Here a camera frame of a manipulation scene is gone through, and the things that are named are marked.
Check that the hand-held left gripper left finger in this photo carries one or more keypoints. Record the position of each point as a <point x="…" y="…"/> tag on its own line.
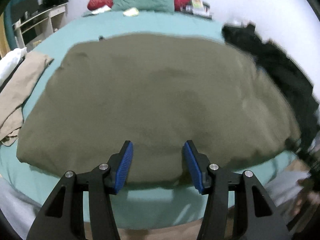
<point x="123" y="166"/>

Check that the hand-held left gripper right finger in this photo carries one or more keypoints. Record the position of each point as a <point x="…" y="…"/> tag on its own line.
<point x="192" y="166"/>

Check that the olive green hooded jacket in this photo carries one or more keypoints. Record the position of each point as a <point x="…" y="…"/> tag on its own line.
<point x="150" y="92"/>

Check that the black clothes pile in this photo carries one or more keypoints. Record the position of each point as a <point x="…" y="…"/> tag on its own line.
<point x="282" y="65"/>

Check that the light grey cloth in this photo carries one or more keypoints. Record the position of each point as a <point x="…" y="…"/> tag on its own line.
<point x="15" y="205"/>

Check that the beige pants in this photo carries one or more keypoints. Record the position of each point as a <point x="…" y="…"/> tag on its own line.
<point x="22" y="87"/>

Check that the bed with green sheet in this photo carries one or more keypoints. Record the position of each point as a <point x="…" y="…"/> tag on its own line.
<point x="150" y="22"/>

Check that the stack of books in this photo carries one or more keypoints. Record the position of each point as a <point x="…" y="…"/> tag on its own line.
<point x="198" y="12"/>

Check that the yellow green packet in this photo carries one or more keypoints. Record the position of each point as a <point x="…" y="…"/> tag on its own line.
<point x="130" y="12"/>

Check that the white cloth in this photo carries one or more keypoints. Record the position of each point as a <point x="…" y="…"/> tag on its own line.
<point x="10" y="61"/>

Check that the white paper packet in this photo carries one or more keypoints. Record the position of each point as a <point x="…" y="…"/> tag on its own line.
<point x="101" y="9"/>

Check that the snack bag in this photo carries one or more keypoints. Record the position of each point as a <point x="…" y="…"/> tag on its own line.
<point x="197" y="2"/>

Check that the white wooden desk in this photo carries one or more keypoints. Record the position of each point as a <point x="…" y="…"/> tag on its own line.
<point x="50" y="17"/>

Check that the yellow curtain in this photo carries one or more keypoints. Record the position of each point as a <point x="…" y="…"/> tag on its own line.
<point x="2" y="42"/>

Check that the black monitor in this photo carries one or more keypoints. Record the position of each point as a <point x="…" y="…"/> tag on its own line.
<point x="25" y="8"/>

